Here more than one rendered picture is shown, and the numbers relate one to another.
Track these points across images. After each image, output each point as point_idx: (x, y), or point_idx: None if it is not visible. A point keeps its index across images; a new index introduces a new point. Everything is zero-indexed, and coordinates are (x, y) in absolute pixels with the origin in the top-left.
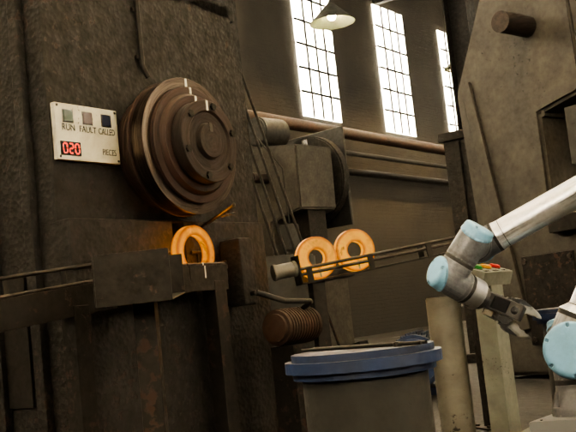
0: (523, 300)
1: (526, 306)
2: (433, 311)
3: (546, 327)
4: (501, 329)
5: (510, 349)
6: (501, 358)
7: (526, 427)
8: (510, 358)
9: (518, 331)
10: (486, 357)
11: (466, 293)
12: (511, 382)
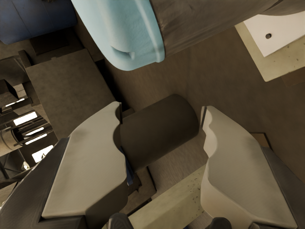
0: (4, 206)
1: (64, 161)
2: None
3: (134, 168)
4: (158, 208)
5: (171, 188)
6: (189, 191)
7: (206, 154)
8: (180, 183)
9: (238, 148)
10: (196, 210)
11: None
12: (202, 171)
